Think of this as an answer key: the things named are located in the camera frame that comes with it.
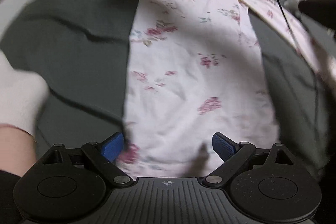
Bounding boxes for pink floral garment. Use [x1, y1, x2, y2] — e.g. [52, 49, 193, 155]
[117, 0, 335, 178]

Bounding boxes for left foot white sock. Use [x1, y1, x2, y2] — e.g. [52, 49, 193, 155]
[0, 50, 51, 177]

